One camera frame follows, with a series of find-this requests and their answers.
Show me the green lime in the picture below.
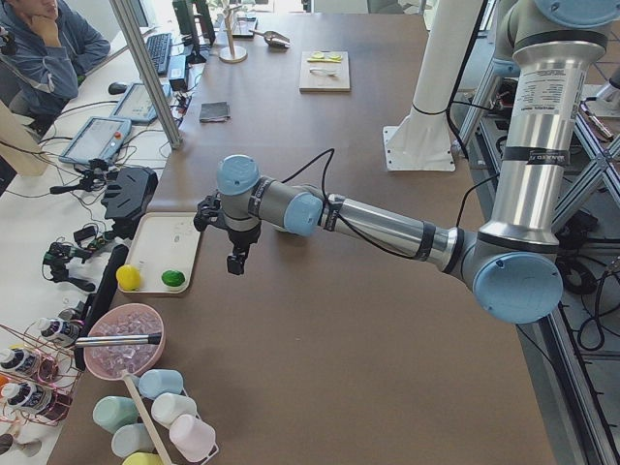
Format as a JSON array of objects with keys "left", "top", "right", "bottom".
[{"left": 161, "top": 269, "right": 186, "bottom": 288}]

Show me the yellow plastic cup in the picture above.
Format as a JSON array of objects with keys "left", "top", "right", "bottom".
[{"left": 122, "top": 451, "right": 164, "bottom": 465}]

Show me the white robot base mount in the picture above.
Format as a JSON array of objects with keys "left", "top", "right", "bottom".
[{"left": 384, "top": 0, "right": 486, "bottom": 171}]

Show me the near teach pendant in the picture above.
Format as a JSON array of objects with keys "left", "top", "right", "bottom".
[{"left": 58, "top": 116, "right": 133, "bottom": 166}]

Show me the yellow lemon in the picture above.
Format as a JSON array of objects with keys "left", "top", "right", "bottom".
[{"left": 115, "top": 264, "right": 141, "bottom": 292}]

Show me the pink ice bowl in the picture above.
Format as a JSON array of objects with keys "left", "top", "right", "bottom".
[{"left": 78, "top": 303, "right": 166, "bottom": 381}]

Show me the white plastic cup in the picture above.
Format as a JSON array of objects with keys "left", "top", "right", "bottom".
[{"left": 151, "top": 392, "right": 198, "bottom": 428}]

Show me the grey folded cloth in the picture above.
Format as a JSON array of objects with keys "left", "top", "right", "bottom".
[{"left": 199, "top": 101, "right": 231, "bottom": 123}]

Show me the yellow plastic knife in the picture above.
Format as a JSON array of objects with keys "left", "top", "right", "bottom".
[{"left": 306, "top": 55, "right": 340, "bottom": 63}]

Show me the steel scoop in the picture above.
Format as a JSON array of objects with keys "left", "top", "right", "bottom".
[{"left": 251, "top": 29, "right": 291, "bottom": 49}]

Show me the wooden cup stand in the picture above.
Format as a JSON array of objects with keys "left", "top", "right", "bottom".
[{"left": 219, "top": 0, "right": 248, "bottom": 64}]

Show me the seated person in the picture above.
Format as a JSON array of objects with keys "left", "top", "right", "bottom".
[{"left": 1, "top": 1, "right": 110, "bottom": 136}]

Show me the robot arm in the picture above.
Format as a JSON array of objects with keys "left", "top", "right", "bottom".
[{"left": 217, "top": 1, "right": 619, "bottom": 324}]

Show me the copper bottle rack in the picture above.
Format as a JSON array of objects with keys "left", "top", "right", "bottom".
[{"left": 1, "top": 325, "right": 82, "bottom": 426}]

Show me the far teach pendant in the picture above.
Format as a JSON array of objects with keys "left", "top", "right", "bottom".
[{"left": 110, "top": 82, "right": 157, "bottom": 126}]

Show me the light blue plastic cup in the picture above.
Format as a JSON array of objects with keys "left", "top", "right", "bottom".
[{"left": 110, "top": 423, "right": 155, "bottom": 458}]

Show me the teach pendant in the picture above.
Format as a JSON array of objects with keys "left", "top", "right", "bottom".
[
  {"left": 110, "top": 82, "right": 157, "bottom": 126},
  {"left": 58, "top": 116, "right": 133, "bottom": 166}
]

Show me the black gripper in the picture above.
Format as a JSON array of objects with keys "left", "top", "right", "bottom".
[{"left": 227, "top": 226, "right": 259, "bottom": 275}]

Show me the bamboo cutting board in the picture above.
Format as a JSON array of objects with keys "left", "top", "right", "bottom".
[{"left": 298, "top": 51, "right": 351, "bottom": 92}]

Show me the black keyboard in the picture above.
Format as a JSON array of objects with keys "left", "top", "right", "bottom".
[{"left": 145, "top": 33, "right": 172, "bottom": 77}]

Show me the beige rabbit tray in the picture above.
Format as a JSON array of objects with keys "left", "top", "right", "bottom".
[{"left": 117, "top": 212, "right": 201, "bottom": 295}]

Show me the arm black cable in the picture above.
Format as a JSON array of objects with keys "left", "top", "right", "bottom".
[{"left": 279, "top": 147, "right": 500, "bottom": 257}]

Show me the pink plastic cup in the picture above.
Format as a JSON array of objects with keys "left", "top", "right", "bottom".
[{"left": 169, "top": 414, "right": 217, "bottom": 463}]

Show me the aluminium frame post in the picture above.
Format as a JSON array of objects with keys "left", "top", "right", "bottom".
[{"left": 109, "top": 0, "right": 182, "bottom": 149}]

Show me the green plastic cup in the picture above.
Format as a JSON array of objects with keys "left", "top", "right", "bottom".
[{"left": 92, "top": 396, "right": 139, "bottom": 434}]

